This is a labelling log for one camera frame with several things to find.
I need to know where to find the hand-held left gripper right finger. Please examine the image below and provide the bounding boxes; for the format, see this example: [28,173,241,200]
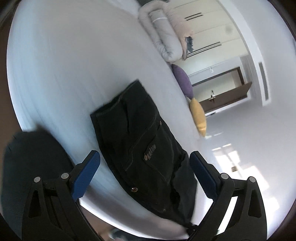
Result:
[190,151,267,241]

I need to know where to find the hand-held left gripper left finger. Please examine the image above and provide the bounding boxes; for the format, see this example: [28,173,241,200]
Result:
[22,150,100,241]

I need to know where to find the black pants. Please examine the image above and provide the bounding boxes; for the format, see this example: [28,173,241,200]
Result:
[90,80,197,229]

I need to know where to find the dark cloth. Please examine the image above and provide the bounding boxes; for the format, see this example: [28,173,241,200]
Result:
[1,131,78,232]

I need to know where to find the yellow pillow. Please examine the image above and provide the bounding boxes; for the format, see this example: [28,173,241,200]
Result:
[189,97,207,137]

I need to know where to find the dark brown door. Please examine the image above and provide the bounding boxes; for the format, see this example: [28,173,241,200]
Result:
[199,82,253,114]

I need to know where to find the purple pillow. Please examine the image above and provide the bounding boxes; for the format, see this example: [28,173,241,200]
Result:
[171,64,194,100]

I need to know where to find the bed with white sheet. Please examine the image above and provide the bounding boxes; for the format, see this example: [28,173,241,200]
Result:
[7,0,208,240]

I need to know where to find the ceiling air vent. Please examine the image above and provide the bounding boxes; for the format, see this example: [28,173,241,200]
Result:
[258,62,270,101]

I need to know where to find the folded beige duvet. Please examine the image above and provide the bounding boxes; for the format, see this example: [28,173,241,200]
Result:
[138,0,195,62]

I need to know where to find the white wardrobe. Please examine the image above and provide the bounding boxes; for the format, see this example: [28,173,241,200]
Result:
[171,0,250,77]

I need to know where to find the dark brown door frame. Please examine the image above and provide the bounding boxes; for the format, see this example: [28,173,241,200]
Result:
[192,67,245,88]

